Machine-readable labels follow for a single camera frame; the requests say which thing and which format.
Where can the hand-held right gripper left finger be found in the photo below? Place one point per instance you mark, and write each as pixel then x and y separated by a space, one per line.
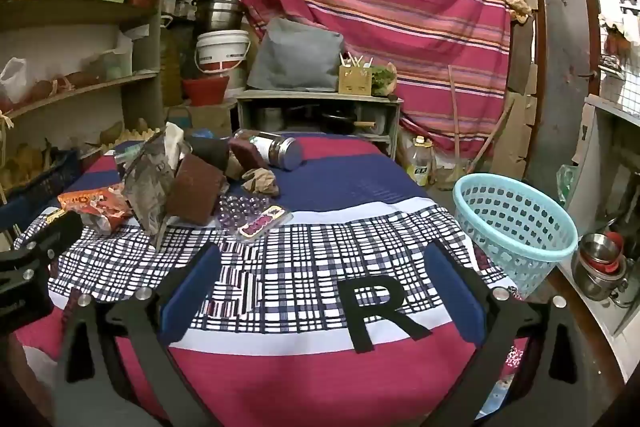
pixel 192 292

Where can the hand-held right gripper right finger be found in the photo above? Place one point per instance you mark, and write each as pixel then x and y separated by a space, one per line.
pixel 455 292

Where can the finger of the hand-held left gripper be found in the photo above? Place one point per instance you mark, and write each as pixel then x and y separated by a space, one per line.
pixel 50 234

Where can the orange snack packet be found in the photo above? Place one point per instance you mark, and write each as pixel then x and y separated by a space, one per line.
pixel 95 204

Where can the light blue plastic basket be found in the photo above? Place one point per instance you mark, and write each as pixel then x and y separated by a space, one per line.
pixel 540 274

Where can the black letter cutout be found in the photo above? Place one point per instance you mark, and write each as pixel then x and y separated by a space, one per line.
pixel 357 322

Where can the grey foil bag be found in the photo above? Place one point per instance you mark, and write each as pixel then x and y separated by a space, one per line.
pixel 145 187

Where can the brown paper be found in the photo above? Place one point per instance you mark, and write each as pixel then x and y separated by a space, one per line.
pixel 261 182

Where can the small brown rectangular block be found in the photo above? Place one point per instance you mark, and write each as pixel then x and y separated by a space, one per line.
pixel 247 157

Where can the dark blue plastic crate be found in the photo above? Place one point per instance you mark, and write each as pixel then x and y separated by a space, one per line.
pixel 45 187

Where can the clear tray of purple balls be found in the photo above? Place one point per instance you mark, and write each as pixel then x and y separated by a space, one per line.
pixel 235 212

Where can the yellow oil bottle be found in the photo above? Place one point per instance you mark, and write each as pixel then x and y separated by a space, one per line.
pixel 423 167

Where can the cardboard egg tray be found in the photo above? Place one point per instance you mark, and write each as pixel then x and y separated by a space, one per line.
pixel 132 134

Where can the stack of steel bowls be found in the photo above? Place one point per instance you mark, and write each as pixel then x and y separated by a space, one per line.
pixel 597 267

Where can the green plastic bag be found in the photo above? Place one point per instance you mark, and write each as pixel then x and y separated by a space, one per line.
pixel 566 184

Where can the white plastic bag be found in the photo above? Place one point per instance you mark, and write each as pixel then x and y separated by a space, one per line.
pixel 12 79

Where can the red blue checked tablecloth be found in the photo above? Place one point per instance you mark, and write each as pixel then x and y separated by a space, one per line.
pixel 325 187

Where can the clear jar with metal lid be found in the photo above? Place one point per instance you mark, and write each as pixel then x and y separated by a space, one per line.
pixel 285 152

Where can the cardboard sheets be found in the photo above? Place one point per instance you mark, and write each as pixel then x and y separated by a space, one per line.
pixel 517 132

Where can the brown cardboard box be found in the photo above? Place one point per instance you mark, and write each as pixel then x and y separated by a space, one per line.
pixel 210 119

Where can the broom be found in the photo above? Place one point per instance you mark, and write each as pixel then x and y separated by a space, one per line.
pixel 454 117

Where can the red plastic basin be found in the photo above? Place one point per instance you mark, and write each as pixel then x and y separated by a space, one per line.
pixel 205 91

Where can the wooden shelf unit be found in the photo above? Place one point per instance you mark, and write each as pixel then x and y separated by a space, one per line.
pixel 75 12

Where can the green leafy vegetables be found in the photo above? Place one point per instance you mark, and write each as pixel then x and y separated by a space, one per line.
pixel 384 79

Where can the wooden utensil holder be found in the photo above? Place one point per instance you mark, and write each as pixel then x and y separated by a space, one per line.
pixel 355 82

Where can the low wooden cabinet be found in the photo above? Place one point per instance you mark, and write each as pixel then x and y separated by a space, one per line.
pixel 320 95

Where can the white plastic bucket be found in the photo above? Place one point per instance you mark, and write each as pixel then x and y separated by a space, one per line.
pixel 222 49

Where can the grey cushion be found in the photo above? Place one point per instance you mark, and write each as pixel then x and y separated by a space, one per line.
pixel 295 57

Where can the wooden framed door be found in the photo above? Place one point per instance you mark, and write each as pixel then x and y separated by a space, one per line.
pixel 565 57

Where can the steel pot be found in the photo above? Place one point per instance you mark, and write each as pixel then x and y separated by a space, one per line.
pixel 220 14

